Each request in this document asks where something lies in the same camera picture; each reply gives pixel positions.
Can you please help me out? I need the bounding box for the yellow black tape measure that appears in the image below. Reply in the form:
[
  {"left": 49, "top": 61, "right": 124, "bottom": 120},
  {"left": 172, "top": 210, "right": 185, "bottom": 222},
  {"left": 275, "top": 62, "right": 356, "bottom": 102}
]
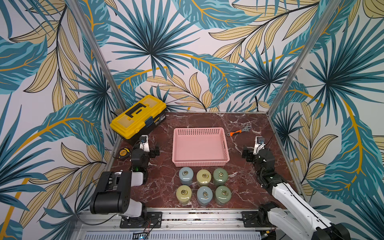
[{"left": 113, "top": 148, "right": 131, "bottom": 161}]

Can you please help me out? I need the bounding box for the blue-grey tea canister back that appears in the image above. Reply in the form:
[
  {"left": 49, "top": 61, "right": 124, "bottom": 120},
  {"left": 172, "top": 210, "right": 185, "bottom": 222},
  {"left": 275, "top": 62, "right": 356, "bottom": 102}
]
[{"left": 179, "top": 167, "right": 194, "bottom": 186}]

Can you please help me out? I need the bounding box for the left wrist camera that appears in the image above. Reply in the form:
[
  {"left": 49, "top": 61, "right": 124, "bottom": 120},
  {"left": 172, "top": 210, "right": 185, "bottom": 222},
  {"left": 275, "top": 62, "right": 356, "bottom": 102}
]
[{"left": 139, "top": 135, "right": 150, "bottom": 153}]

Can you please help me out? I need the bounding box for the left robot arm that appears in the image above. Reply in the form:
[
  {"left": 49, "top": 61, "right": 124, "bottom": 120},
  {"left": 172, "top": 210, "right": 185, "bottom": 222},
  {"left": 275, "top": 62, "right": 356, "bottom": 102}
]
[{"left": 90, "top": 147, "right": 160, "bottom": 220}]

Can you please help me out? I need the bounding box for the aluminium front rail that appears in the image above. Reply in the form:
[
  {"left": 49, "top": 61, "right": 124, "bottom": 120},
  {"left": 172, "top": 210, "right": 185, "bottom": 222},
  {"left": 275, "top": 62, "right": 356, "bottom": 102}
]
[{"left": 70, "top": 207, "right": 334, "bottom": 240}]

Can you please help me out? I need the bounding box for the green tea canister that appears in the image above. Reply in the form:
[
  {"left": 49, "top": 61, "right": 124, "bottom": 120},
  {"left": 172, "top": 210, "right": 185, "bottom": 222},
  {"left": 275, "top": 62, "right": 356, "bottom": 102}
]
[
  {"left": 213, "top": 168, "right": 229, "bottom": 187},
  {"left": 215, "top": 186, "right": 232, "bottom": 206}
]

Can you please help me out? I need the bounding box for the yellow-green tea canister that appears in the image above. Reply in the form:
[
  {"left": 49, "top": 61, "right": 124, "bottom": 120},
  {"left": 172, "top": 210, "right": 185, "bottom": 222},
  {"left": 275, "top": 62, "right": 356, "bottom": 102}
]
[
  {"left": 176, "top": 185, "right": 192, "bottom": 205},
  {"left": 196, "top": 169, "right": 212, "bottom": 187}
]

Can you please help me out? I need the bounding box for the yellow-green tea canister front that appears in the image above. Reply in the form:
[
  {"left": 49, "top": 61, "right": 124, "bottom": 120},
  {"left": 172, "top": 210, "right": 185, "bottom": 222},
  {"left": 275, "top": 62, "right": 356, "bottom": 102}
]
[{"left": 176, "top": 185, "right": 192, "bottom": 205}]

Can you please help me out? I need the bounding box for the pink plastic basket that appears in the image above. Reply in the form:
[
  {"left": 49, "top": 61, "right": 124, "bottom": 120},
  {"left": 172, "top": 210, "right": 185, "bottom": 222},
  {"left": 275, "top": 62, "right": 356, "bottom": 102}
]
[{"left": 172, "top": 128, "right": 230, "bottom": 167}]

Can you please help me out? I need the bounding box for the yellow black toolbox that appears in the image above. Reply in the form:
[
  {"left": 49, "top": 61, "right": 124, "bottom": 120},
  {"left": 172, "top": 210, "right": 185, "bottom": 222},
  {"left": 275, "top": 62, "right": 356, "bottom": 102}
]
[{"left": 110, "top": 95, "right": 167, "bottom": 145}]

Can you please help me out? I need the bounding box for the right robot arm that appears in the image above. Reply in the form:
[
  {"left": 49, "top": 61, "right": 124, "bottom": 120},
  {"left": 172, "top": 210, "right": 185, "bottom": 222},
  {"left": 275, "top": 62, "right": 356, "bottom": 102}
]
[{"left": 242, "top": 145, "right": 351, "bottom": 240}]

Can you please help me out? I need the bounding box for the blue-grey tea canister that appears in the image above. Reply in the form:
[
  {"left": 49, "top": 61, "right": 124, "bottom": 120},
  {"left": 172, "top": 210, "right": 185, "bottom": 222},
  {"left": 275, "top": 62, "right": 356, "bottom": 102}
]
[
  {"left": 197, "top": 186, "right": 213, "bottom": 207},
  {"left": 179, "top": 167, "right": 194, "bottom": 186}
]

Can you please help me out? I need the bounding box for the orange adjustable wrench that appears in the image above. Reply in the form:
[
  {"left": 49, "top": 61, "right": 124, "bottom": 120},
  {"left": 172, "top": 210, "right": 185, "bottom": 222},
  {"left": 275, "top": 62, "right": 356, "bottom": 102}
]
[{"left": 227, "top": 126, "right": 252, "bottom": 137}]

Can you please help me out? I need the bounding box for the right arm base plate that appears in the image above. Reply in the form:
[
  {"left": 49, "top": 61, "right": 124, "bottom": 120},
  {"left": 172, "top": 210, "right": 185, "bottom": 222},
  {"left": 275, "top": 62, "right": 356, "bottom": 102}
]
[{"left": 240, "top": 211, "right": 276, "bottom": 229}]

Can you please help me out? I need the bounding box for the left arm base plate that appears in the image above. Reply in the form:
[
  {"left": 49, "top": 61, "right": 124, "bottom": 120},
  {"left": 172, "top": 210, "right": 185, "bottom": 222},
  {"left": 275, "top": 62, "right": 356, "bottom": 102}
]
[{"left": 120, "top": 212, "right": 163, "bottom": 230}]

